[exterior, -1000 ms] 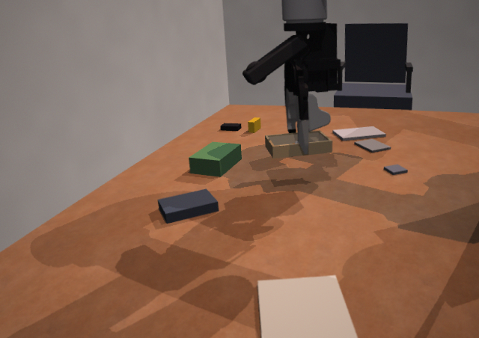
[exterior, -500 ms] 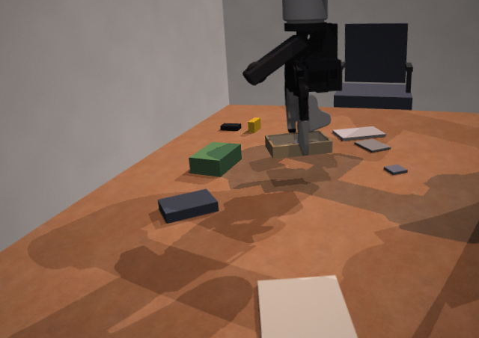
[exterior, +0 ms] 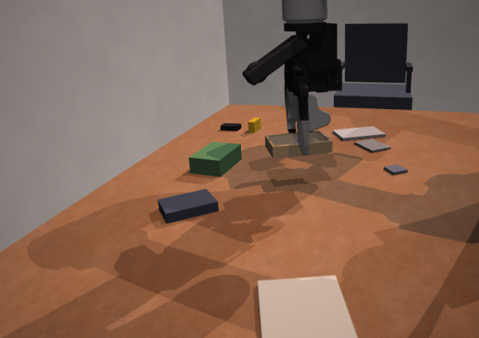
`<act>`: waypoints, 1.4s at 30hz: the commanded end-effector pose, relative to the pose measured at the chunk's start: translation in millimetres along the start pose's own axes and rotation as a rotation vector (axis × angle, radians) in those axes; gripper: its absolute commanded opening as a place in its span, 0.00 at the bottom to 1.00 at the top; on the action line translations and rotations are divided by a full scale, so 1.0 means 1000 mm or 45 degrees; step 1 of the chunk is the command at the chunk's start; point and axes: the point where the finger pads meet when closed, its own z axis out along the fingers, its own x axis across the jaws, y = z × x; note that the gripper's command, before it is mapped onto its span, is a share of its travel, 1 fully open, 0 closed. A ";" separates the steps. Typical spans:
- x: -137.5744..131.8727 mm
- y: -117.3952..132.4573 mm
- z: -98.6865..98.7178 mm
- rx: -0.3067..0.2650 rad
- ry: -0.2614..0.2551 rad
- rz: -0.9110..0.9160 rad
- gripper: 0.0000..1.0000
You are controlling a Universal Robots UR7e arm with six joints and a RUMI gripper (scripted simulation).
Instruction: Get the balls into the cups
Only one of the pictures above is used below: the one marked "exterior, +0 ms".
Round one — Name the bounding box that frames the small yellow block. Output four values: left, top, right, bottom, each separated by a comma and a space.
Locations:
248, 117, 261, 133

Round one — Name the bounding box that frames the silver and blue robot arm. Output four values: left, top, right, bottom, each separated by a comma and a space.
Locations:
242, 0, 328, 85

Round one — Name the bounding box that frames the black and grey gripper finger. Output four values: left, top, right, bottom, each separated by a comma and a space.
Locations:
284, 83, 297, 133
295, 74, 331, 154

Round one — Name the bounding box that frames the green rectangular block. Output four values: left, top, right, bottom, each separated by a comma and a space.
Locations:
189, 142, 242, 177

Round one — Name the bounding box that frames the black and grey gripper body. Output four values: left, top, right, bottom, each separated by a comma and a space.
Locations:
284, 22, 341, 96

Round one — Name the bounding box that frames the wooden ball-in-hole puzzle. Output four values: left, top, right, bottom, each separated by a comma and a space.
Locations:
265, 130, 332, 159

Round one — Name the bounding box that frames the pale pink flat rectangular card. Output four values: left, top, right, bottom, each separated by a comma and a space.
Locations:
332, 126, 386, 141

